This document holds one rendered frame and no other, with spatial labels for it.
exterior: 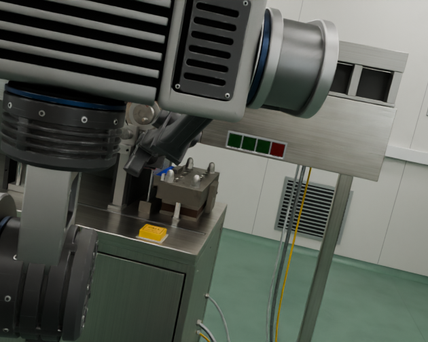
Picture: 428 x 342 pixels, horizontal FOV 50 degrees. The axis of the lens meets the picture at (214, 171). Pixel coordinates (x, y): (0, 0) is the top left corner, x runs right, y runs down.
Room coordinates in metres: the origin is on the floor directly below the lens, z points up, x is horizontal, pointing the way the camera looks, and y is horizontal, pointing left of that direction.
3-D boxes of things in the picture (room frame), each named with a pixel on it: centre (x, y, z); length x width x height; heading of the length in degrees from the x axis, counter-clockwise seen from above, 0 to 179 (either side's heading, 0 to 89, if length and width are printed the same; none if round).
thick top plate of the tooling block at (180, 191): (1.78, 0.08, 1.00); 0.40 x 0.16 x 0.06; 172
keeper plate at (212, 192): (1.78, -0.01, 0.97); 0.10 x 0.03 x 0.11; 172
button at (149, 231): (1.39, 0.15, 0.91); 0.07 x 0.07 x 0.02; 82
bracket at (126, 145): (1.61, 0.32, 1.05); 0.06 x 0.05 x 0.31; 172
